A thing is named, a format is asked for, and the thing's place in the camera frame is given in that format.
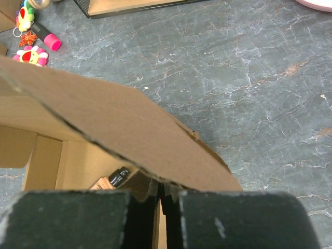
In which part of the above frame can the beige ceramic mug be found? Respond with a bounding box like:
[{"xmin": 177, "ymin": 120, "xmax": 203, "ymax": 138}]
[{"xmin": 28, "ymin": 0, "xmax": 51, "ymax": 10}]

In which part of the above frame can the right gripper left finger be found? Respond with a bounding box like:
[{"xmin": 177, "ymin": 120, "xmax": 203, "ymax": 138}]
[{"xmin": 1, "ymin": 172, "xmax": 158, "ymax": 248}]

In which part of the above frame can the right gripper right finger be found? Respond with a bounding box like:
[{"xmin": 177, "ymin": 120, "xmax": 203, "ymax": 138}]
[{"xmin": 158, "ymin": 184, "xmax": 320, "ymax": 248}]

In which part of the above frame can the brown small bottle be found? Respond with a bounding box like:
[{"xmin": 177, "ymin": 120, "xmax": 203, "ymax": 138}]
[{"xmin": 89, "ymin": 167, "xmax": 131, "ymax": 190}]

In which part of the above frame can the pink flower plush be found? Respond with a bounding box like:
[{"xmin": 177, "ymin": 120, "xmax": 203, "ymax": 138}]
[{"xmin": 13, "ymin": 45, "xmax": 49, "ymax": 67}]

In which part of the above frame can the small orange flower charm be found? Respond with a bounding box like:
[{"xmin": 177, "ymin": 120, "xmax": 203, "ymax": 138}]
[{"xmin": 18, "ymin": 31, "xmax": 38, "ymax": 47}]

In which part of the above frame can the pink black highlighter pen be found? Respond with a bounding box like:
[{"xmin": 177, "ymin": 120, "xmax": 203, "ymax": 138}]
[{"xmin": 31, "ymin": 22, "xmax": 62, "ymax": 51}]

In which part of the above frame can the cardboard box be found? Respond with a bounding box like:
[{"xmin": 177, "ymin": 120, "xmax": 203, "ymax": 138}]
[
  {"xmin": 0, "ymin": 0, "xmax": 21, "ymax": 32},
  {"xmin": 1, "ymin": 57, "xmax": 241, "ymax": 248},
  {"xmin": 0, "ymin": 44, "xmax": 8, "ymax": 56}
]

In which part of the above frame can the black wire wooden shelf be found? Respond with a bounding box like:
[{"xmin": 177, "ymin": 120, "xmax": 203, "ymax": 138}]
[{"xmin": 74, "ymin": 1, "xmax": 202, "ymax": 19}]

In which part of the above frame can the rainbow flower plush top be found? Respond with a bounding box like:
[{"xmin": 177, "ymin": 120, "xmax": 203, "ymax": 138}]
[{"xmin": 13, "ymin": 0, "xmax": 35, "ymax": 37}]

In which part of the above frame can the pink round plate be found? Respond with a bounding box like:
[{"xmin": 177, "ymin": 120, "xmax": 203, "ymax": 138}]
[{"xmin": 296, "ymin": 0, "xmax": 332, "ymax": 12}]

